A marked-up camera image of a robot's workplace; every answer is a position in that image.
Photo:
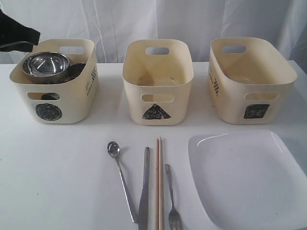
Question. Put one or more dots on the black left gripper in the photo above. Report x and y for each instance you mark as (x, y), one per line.
(15, 36)

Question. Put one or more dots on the stainless steel bowl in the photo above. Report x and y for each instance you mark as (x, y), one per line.
(46, 67)

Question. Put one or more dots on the steel mug with handle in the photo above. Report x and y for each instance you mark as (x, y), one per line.
(75, 70)

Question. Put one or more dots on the long steel spoon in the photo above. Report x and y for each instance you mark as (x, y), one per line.
(113, 150)

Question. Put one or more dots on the steel table knife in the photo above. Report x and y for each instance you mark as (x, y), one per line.
(144, 200)

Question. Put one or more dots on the white backdrop curtain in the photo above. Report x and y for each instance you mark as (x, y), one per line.
(113, 24)

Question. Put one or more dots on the cream bin with triangle mark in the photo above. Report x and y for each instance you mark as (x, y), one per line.
(157, 76)

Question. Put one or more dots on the cream bin with square mark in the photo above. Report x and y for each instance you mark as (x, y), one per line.
(248, 79)

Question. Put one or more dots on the steel fork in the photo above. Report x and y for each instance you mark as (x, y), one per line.
(174, 219)

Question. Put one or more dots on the white square plate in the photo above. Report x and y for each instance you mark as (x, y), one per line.
(248, 180)

